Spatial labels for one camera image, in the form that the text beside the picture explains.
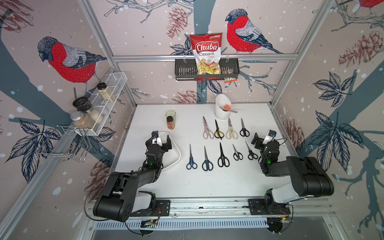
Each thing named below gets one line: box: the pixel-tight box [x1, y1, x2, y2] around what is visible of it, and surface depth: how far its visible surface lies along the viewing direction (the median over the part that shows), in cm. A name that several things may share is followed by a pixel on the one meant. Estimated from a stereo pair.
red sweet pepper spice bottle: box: [166, 116, 176, 130], surface depth 103 cm
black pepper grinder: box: [72, 96, 104, 124], surface depth 65 cm
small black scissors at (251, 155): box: [245, 140, 259, 160], surface depth 94 cm
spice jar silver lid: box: [70, 111, 84, 121], surface depth 60 cm
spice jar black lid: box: [97, 82, 116, 103], surface depth 76 cm
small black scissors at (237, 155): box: [232, 144, 244, 161], surface depth 94 cm
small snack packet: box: [221, 68, 238, 84], surface depth 92 cm
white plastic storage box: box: [158, 131, 181, 170], surface depth 90 cm
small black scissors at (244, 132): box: [239, 118, 250, 137], surface depth 106 cm
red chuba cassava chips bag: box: [189, 32, 223, 75], surface depth 85 cm
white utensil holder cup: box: [215, 93, 232, 120], surface depth 108 cm
